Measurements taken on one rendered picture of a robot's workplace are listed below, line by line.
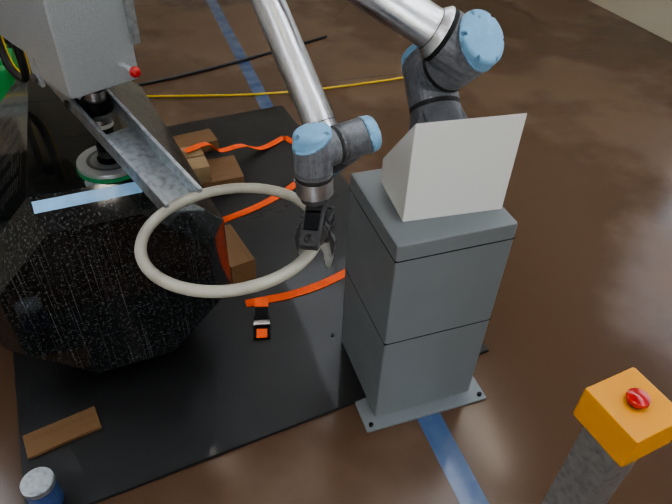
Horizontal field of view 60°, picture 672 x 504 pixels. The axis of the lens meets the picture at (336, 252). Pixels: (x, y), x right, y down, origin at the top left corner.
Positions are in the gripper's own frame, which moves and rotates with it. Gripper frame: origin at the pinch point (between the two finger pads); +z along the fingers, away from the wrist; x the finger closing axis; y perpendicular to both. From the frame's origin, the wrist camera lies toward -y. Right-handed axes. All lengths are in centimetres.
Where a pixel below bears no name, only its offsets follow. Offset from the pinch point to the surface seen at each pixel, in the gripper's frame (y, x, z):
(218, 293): -23.3, 16.1, -6.7
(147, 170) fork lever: 19, 57, -11
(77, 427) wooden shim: -12, 90, 81
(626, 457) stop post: -46, -68, -6
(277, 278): -15.6, 4.6, -7.1
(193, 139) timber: 179, 133, 63
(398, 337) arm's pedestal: 24, -19, 45
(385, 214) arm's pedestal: 33.0, -12.0, 3.9
